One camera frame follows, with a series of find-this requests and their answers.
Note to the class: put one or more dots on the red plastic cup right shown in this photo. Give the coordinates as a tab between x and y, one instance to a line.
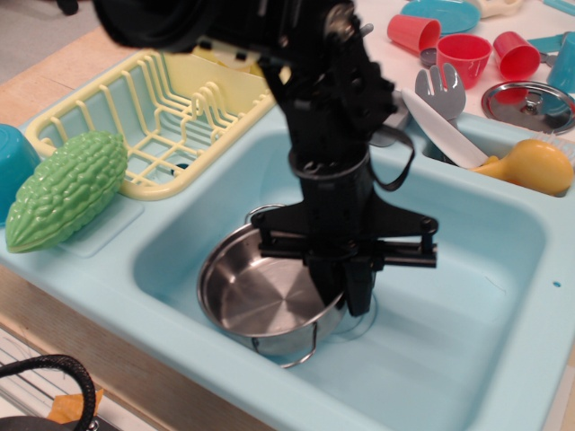
516	58

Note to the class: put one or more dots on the blue plastic utensil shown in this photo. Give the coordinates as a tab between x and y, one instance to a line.
550	44

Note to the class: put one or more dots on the blue plastic plate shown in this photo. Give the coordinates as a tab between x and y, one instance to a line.
453	16

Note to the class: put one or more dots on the cream plastic toy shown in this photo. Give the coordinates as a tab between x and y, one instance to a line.
492	8

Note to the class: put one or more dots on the small stainless steel pot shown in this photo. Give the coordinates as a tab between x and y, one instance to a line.
269	305

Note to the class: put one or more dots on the grey plastic fork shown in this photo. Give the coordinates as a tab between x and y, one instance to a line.
442	89

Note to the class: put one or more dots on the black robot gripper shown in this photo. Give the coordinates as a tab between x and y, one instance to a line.
341	219

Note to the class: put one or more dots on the red plastic cup upright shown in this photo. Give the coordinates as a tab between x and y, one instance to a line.
468	54

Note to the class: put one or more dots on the blue plastic cup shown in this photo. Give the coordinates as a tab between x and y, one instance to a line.
562	75

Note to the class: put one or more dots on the small grey cap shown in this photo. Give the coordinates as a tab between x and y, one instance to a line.
428	57

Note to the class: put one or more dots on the yellow dish brush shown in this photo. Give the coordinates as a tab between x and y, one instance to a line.
543	163

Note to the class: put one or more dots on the pale yellow drying rack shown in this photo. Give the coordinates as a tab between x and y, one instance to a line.
177	113

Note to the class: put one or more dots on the orange tape piece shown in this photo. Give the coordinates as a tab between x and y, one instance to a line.
66	408

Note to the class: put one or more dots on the black chair caster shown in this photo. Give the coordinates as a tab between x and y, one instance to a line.
68	7

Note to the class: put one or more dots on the green toy bitter melon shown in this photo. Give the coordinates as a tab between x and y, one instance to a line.
66	191

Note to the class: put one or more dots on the blue plastic bowl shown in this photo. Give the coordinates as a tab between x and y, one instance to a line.
18	162

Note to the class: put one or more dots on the stainless steel pot lid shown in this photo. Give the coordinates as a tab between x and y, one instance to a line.
531	105

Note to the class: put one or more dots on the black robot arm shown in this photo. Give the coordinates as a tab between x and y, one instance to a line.
334	98

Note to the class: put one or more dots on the red plastic cup lying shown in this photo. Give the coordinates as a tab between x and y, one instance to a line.
414	33

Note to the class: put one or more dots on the grey toy faucet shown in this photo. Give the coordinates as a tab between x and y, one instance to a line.
397	120

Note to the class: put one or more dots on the cream plastic jug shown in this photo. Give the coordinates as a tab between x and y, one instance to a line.
238	60

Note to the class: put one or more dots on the white plastic knife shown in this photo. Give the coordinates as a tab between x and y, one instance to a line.
449	140

